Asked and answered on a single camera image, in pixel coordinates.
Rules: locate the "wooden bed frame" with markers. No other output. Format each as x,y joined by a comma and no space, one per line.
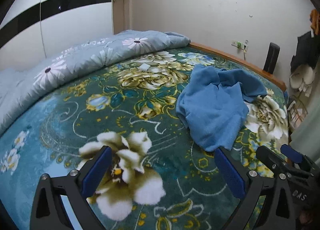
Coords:
225,54

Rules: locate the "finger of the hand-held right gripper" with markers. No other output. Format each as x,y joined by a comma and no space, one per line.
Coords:
292,153
267,156

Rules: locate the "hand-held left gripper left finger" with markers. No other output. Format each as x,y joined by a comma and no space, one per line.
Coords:
97,172

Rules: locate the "white hanging cloth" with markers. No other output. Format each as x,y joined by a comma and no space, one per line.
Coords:
301,77

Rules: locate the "green floral blanket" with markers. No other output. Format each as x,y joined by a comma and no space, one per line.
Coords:
75,119

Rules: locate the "black chair back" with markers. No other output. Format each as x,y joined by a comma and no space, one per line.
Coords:
272,57

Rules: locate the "beige door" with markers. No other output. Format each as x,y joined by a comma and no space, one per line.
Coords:
118,7

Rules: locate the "white wardrobe with black stripe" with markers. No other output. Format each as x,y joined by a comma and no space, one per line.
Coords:
62,24

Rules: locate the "small white packet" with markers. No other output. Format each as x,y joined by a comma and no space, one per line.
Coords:
144,67

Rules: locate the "orange hanging item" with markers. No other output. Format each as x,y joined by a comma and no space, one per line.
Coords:
315,19

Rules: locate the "dark hanging clothes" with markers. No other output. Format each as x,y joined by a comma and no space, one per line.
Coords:
306,49

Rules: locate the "grey-blue daisy quilt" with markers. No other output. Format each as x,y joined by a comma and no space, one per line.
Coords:
75,57

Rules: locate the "blue fleece garment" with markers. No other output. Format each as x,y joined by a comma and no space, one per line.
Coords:
212,109

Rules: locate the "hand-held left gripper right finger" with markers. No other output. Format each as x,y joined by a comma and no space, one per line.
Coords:
230,172

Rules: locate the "wall power socket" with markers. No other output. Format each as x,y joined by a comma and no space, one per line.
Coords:
239,44

